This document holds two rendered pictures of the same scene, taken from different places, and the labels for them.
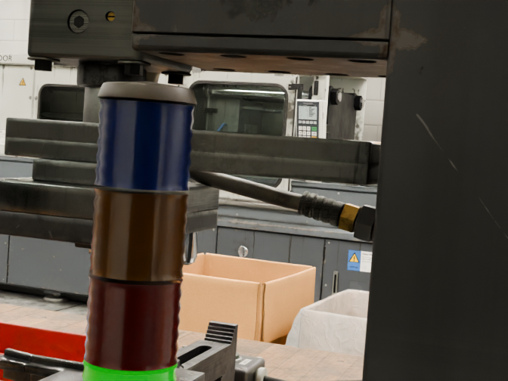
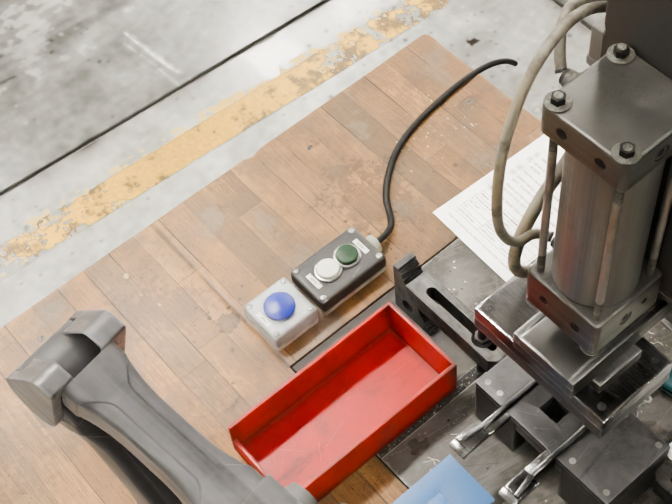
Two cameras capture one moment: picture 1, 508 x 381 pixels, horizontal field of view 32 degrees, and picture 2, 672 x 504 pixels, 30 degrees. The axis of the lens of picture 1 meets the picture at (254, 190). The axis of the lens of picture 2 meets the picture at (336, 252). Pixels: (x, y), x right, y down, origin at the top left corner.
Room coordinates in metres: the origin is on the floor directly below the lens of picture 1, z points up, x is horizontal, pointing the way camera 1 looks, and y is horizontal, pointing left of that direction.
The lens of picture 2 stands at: (0.45, 0.73, 2.25)
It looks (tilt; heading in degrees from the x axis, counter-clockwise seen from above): 56 degrees down; 308
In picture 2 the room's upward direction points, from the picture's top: 8 degrees counter-clockwise
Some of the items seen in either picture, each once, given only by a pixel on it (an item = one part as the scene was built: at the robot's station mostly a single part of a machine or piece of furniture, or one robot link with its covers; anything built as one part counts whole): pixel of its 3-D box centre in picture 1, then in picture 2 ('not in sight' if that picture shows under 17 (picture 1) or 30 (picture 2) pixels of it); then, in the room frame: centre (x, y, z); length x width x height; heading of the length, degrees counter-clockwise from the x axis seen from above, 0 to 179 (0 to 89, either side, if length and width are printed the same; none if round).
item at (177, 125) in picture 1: (144, 145); not in sight; (0.35, 0.04, 1.17); 0.04 x 0.04 x 0.03
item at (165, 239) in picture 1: (138, 231); not in sight; (0.35, 0.04, 1.14); 0.04 x 0.04 x 0.03
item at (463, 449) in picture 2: (29, 367); (480, 431); (0.71, 0.17, 0.98); 0.07 x 0.02 x 0.01; 72
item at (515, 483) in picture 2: not in sight; (529, 479); (0.64, 0.20, 0.98); 0.07 x 0.02 x 0.01; 72
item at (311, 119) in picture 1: (312, 132); not in sight; (5.21, -0.32, 1.27); 0.23 x 0.18 x 0.38; 158
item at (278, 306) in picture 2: not in sight; (280, 308); (1.02, 0.12, 0.93); 0.04 x 0.04 x 0.02
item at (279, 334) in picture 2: not in sight; (282, 319); (1.02, 0.12, 0.90); 0.07 x 0.07 x 0.06; 72
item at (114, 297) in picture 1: (133, 317); not in sight; (0.35, 0.04, 1.10); 0.04 x 0.04 x 0.03
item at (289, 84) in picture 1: (235, 137); not in sight; (5.39, 0.14, 1.21); 0.86 x 0.10 x 0.79; 68
